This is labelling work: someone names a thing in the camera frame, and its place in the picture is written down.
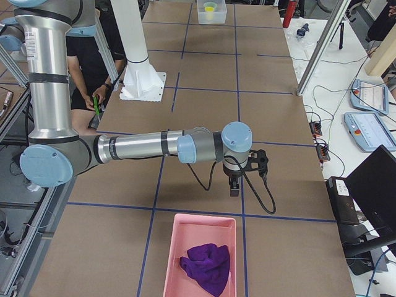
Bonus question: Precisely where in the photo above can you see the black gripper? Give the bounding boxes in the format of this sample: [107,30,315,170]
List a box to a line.
[228,174,241,197]

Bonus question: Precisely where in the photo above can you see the purple microfiber cloth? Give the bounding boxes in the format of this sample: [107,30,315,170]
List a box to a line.
[179,243,230,296]

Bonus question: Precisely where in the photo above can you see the yellow plastic cup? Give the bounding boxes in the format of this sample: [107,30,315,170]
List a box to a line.
[203,2,217,12]

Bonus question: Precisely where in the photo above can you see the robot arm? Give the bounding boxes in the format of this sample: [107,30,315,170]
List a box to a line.
[14,1,252,194]

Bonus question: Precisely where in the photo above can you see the black computer box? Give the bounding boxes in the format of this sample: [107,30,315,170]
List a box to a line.
[325,176,359,225]

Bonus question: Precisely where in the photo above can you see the pink plastic bin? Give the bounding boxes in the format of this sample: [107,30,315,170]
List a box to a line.
[163,213,237,296]

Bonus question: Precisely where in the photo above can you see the orange connector block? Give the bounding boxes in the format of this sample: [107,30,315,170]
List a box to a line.
[316,143,330,163]
[309,121,322,138]

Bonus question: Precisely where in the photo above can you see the black monitor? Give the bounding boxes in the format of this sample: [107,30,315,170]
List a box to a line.
[345,145,395,236]

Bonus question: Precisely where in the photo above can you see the lower teach pendant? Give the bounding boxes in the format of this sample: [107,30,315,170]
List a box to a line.
[343,111,395,152]

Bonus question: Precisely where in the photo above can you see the teach pendant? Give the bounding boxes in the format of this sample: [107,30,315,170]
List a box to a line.
[343,111,395,152]
[350,79,389,116]

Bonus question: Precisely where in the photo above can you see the upper teach pendant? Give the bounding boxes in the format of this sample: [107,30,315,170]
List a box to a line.
[350,79,389,116]

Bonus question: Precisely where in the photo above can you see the green scissors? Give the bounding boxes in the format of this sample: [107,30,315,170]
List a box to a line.
[93,95,101,117]

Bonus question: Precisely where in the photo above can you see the blue object on desk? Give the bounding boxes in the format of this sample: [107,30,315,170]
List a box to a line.
[296,23,309,38]

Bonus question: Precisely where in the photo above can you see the clear plastic bin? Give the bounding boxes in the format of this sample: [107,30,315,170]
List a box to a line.
[197,0,227,25]

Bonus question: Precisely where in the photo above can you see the seated person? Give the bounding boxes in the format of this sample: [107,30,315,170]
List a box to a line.
[66,9,125,136]

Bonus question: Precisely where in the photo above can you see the red bottle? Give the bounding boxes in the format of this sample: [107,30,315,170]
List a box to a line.
[282,0,298,28]

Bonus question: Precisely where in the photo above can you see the wooden beam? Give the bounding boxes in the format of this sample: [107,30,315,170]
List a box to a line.
[365,26,396,76]

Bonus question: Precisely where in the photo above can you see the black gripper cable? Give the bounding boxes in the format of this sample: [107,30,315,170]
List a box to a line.
[185,154,277,215]

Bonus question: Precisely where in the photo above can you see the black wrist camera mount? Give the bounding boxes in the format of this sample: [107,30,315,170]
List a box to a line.
[245,149,269,179]

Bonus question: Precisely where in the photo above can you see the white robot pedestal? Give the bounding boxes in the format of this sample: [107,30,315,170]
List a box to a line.
[111,0,166,102]

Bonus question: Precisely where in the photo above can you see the aluminium frame post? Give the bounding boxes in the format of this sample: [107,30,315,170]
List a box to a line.
[296,0,350,96]

